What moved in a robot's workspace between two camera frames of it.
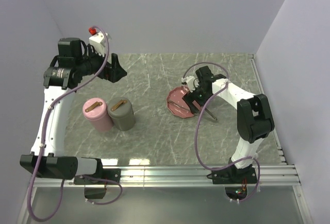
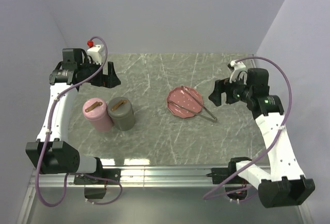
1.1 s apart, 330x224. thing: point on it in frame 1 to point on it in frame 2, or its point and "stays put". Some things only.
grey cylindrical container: x=120 y=110 stays put
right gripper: x=190 y=97 to x=221 y=86
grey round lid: x=119 y=107 stays put
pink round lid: x=94 y=108 stays put
